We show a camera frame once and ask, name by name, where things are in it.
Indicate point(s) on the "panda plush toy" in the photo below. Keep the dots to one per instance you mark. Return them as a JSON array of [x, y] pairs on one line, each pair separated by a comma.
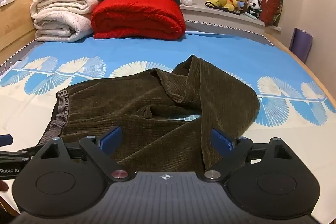
[[254, 7]]

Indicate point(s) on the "white textured folded quilt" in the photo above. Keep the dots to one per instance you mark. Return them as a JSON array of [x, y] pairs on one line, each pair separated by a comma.
[[61, 26]]

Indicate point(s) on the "red folded blanket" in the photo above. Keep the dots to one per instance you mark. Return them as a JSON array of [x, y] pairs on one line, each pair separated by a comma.
[[136, 16]]

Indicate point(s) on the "person's left hand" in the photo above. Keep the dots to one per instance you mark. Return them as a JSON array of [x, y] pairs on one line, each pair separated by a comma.
[[3, 186]]

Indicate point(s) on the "red cushion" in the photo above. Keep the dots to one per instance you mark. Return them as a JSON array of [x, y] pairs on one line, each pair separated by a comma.
[[270, 7]]

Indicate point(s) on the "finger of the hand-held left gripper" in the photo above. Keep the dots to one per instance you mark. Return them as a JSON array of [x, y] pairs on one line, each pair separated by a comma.
[[5, 140], [18, 155]]

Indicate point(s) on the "white window ledge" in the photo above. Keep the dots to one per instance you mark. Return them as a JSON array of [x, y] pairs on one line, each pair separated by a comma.
[[218, 16]]

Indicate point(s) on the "cream folded quilt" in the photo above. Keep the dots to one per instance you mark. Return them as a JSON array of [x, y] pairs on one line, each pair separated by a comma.
[[60, 2]]

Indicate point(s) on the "blue white printed bedsheet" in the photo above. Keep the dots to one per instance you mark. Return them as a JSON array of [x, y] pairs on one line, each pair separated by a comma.
[[223, 50]]

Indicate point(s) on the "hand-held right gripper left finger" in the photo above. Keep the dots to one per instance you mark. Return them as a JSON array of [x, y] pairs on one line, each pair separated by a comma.
[[112, 138]]

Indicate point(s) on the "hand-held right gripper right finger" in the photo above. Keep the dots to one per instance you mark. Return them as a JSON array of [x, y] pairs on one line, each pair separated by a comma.
[[222, 140]]

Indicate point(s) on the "wooden headboard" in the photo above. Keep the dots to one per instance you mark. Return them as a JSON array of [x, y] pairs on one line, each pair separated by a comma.
[[21, 19]]

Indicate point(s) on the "wooden bed frame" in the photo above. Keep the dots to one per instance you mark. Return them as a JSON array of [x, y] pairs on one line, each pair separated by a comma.
[[302, 66]]

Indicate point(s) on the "purple bag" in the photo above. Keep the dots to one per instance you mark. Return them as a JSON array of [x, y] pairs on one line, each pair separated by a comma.
[[300, 44]]

